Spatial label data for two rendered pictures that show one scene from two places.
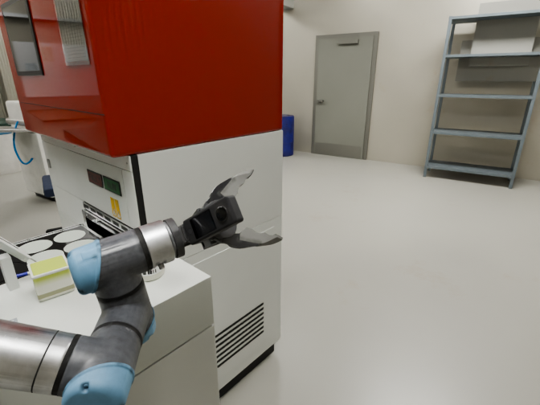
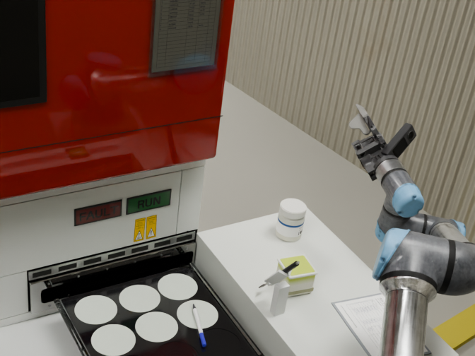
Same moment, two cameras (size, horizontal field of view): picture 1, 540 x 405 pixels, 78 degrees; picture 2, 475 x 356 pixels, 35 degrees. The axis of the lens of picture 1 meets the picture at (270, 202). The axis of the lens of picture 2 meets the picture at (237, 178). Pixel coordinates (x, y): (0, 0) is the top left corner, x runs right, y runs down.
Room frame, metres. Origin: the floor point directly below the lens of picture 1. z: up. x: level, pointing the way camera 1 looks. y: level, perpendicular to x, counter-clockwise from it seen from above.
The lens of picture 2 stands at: (0.48, 1.94, 2.17)
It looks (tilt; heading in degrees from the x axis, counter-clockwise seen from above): 32 degrees down; 284
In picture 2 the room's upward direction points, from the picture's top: 8 degrees clockwise
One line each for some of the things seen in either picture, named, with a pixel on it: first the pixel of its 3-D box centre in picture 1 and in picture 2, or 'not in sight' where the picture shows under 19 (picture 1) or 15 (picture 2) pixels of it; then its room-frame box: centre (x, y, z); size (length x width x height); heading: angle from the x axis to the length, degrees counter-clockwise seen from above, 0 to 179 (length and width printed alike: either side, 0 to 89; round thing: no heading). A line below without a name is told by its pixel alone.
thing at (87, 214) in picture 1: (110, 235); (116, 275); (1.10, 0.58, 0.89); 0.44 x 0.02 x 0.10; 49
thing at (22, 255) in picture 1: (14, 259); (277, 286); (0.69, 0.60, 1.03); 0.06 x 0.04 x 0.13; 139
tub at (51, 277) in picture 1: (51, 277); (295, 275); (0.66, 0.50, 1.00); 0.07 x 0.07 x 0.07; 40
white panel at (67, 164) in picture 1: (87, 191); (44, 248); (1.23, 0.71, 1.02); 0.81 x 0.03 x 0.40; 49
